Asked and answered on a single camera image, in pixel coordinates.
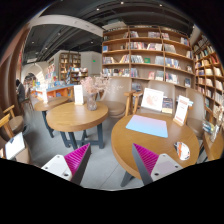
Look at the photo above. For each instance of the white tablet on left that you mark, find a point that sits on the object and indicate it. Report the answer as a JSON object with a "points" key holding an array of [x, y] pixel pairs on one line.
{"points": [[15, 146]]}

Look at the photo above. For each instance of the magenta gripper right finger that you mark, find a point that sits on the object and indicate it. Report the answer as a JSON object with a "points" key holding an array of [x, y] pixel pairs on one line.
{"points": [[152, 166]]}

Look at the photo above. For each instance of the beige armchair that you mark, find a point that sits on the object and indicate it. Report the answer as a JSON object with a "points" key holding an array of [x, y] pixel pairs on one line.
{"points": [[117, 96], [197, 114]]}

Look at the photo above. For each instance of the round wooden table middle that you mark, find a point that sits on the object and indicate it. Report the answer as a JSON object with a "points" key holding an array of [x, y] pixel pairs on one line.
{"points": [[73, 120]]}

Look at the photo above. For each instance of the beige armchair centre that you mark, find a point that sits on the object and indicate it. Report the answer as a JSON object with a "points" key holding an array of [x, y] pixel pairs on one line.
{"points": [[117, 96]]}

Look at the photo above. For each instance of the right side bookshelf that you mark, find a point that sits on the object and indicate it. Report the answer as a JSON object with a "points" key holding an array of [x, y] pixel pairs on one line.
{"points": [[209, 75]]}

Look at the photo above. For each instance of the orange blue display counter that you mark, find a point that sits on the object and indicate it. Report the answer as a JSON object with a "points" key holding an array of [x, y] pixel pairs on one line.
{"points": [[66, 91]]}

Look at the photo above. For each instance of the beige armchair right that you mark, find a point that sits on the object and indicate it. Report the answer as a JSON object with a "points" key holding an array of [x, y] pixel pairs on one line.
{"points": [[197, 114]]}

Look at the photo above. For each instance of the blue pink mouse pad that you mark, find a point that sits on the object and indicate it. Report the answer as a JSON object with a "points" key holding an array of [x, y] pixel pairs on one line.
{"points": [[148, 125]]}

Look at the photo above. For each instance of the white orange sign stand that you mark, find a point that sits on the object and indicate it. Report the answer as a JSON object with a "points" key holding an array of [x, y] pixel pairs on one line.
{"points": [[181, 110]]}

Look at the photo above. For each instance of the round wooden table far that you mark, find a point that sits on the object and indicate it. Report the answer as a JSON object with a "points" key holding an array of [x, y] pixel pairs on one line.
{"points": [[45, 107]]}

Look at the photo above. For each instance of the distant wooden bookshelf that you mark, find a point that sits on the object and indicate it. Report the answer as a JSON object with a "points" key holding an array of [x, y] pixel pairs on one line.
{"points": [[70, 70]]}

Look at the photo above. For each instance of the seated person in black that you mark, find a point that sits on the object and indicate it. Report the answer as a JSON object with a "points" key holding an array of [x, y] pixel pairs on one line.
{"points": [[20, 91]]}

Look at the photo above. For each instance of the large wooden bookshelf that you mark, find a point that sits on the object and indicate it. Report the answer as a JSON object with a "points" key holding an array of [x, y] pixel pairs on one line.
{"points": [[148, 53]]}

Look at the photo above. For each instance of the white picture board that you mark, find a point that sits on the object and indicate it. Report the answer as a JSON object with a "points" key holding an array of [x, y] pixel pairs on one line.
{"points": [[152, 99]]}

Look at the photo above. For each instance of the wooden chair left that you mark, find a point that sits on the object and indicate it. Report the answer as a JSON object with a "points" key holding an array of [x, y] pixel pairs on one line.
{"points": [[16, 123]]}

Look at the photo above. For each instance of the white orange computer mouse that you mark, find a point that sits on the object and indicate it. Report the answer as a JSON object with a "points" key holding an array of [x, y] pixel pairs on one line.
{"points": [[182, 150]]}

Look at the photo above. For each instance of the round wooden table right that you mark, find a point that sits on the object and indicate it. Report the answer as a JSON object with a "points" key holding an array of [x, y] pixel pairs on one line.
{"points": [[123, 138]]}

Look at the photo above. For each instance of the white sign card middle table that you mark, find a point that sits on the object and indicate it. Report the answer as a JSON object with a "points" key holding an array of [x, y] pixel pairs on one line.
{"points": [[78, 95]]}

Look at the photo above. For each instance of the glass vase with dried flowers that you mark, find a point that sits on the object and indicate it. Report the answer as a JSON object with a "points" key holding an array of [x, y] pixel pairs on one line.
{"points": [[92, 86]]}

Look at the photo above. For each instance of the round wooden table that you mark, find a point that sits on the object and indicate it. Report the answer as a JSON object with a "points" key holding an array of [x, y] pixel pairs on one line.
{"points": [[45, 107], [73, 120], [123, 138]]}

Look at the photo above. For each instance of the book standing on chair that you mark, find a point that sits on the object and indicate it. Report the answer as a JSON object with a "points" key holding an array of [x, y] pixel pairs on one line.
{"points": [[167, 105]]}

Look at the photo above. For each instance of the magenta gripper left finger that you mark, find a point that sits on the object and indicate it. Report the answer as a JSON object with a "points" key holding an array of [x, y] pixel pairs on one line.
{"points": [[70, 167]]}

